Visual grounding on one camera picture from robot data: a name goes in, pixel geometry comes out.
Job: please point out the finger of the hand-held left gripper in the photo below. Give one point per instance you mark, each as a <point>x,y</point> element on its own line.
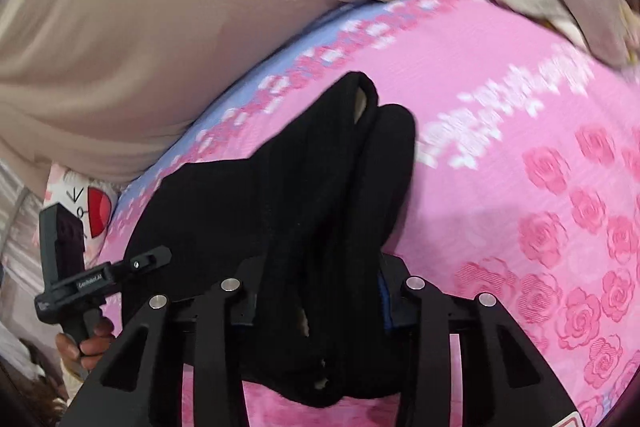
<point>145,261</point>

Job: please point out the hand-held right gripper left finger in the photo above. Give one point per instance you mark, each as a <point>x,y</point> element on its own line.
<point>250,302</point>

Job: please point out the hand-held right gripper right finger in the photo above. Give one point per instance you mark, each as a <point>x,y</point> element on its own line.
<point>386,302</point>

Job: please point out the black pants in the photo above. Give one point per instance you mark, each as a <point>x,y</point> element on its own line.
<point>300,207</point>

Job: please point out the pink satin curtain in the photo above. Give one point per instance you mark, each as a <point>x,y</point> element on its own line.
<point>20,217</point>

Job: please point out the white cat face pillow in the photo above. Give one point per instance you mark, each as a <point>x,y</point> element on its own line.
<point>95,207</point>

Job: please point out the tan crumpled cloth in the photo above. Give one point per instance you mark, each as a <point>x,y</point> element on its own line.
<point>35,382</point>

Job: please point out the pink rose print bed sheet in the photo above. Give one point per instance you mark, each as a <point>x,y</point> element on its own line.
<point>500,117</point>

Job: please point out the beige hanging cloth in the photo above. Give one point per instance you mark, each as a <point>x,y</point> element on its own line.
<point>175,32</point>

